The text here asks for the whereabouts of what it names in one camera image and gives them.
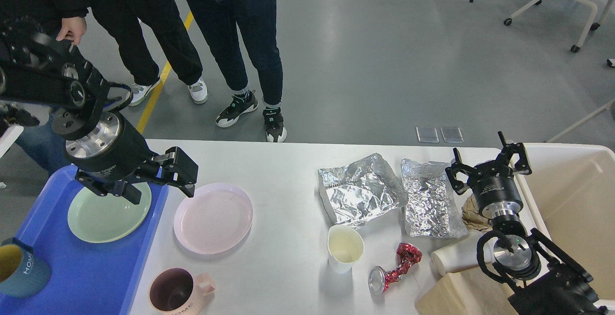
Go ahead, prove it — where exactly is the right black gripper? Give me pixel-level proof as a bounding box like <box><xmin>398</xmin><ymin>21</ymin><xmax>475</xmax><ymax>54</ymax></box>
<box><xmin>444</xmin><ymin>131</ymin><xmax>532</xmax><ymax>219</ymax></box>

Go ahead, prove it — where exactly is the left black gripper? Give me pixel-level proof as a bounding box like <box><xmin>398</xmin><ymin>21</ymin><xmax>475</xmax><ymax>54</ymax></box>
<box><xmin>64</xmin><ymin>112</ymin><xmax>198</xmax><ymax>205</ymax></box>

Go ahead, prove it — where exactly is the pink mug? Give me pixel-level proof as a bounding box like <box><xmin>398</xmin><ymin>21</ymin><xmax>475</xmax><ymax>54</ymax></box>
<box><xmin>148</xmin><ymin>267</ymin><xmax>217</xmax><ymax>315</ymax></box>

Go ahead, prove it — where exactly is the dark teal mug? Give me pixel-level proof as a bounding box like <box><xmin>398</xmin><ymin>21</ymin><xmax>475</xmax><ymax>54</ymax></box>
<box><xmin>0</xmin><ymin>238</ymin><xmax>52</xmax><ymax>298</ymax></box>

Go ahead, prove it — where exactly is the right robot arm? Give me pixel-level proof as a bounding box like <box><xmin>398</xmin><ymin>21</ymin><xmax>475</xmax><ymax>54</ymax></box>
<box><xmin>445</xmin><ymin>132</ymin><xmax>609</xmax><ymax>315</ymax></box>

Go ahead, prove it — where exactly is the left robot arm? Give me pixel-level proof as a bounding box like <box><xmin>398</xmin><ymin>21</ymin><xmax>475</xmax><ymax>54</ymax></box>
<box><xmin>1</xmin><ymin>17</ymin><xmax>198</xmax><ymax>204</ymax></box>

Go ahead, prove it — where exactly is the crumpled brown paper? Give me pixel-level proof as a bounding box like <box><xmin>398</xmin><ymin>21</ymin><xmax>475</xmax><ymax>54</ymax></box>
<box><xmin>462</xmin><ymin>194</ymin><xmax>492</xmax><ymax>233</ymax></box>

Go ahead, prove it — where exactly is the green plate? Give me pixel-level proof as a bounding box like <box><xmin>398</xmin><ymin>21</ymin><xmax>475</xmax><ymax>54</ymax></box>
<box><xmin>67</xmin><ymin>183</ymin><xmax>152</xmax><ymax>243</ymax></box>

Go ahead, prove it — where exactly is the right floor plate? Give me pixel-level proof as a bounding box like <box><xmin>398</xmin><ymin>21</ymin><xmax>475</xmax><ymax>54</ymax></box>
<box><xmin>440</xmin><ymin>126</ymin><xmax>464</xmax><ymax>144</ymax></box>

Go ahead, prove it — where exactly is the floor plate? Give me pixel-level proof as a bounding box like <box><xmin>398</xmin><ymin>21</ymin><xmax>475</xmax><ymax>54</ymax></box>
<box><xmin>440</xmin><ymin>126</ymin><xmax>464</xmax><ymax>144</ymax></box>
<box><xmin>416</xmin><ymin>126</ymin><xmax>440</xmax><ymax>144</ymax></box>

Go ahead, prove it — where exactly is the narrow crumpled foil sheet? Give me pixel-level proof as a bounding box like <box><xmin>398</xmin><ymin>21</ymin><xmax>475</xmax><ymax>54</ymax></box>
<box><xmin>401</xmin><ymin>159</ymin><xmax>468</xmax><ymax>239</ymax></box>

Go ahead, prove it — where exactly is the left floor plate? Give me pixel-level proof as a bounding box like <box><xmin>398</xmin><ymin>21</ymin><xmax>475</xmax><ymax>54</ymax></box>
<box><xmin>416</xmin><ymin>126</ymin><xmax>440</xmax><ymax>144</ymax></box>

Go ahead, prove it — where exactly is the beige plastic bin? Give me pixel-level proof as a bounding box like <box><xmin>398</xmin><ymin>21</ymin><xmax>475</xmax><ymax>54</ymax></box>
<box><xmin>517</xmin><ymin>144</ymin><xmax>615</xmax><ymax>314</ymax></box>

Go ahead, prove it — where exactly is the lying white paper cup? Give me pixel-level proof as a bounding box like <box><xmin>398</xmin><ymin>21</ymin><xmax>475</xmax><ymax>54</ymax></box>
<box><xmin>431</xmin><ymin>230</ymin><xmax>483</xmax><ymax>276</ymax></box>

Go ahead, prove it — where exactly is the pink plate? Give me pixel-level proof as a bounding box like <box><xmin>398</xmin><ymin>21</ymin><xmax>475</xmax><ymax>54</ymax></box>
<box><xmin>173</xmin><ymin>183</ymin><xmax>254</xmax><ymax>254</ymax></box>

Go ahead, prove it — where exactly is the blue plastic tray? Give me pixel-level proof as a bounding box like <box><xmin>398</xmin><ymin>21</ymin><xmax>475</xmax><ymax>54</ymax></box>
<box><xmin>0</xmin><ymin>165</ymin><xmax>169</xmax><ymax>315</ymax></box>

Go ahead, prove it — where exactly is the crushed red can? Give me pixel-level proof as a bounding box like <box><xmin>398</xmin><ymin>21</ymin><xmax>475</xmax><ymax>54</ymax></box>
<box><xmin>368</xmin><ymin>242</ymin><xmax>423</xmax><ymax>295</ymax></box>

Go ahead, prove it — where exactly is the white side table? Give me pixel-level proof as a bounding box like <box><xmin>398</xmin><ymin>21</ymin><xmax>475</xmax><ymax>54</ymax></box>
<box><xmin>0</xmin><ymin>125</ymin><xmax>24</xmax><ymax>158</ymax></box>

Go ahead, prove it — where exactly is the large crumpled foil sheet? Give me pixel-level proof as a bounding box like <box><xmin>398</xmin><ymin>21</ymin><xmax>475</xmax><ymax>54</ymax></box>
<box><xmin>317</xmin><ymin>153</ymin><xmax>408</xmax><ymax>229</ymax></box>

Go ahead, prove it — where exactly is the upright white paper cup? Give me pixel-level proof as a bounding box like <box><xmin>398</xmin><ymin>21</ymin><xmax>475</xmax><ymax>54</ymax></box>
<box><xmin>327</xmin><ymin>225</ymin><xmax>364</xmax><ymax>273</ymax></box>

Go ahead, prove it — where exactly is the person in grey sweater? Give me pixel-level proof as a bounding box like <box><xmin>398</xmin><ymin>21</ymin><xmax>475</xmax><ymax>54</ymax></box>
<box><xmin>90</xmin><ymin>0</ymin><xmax>209</xmax><ymax>106</ymax></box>

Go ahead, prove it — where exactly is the person in dark jeans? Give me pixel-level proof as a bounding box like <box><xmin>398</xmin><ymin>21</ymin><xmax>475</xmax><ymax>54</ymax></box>
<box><xmin>186</xmin><ymin>0</ymin><xmax>287</xmax><ymax>143</ymax></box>

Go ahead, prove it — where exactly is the person in blue jeans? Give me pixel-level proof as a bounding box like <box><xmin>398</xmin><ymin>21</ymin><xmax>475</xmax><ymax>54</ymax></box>
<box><xmin>0</xmin><ymin>0</ymin><xmax>90</xmax><ymax>175</ymax></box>

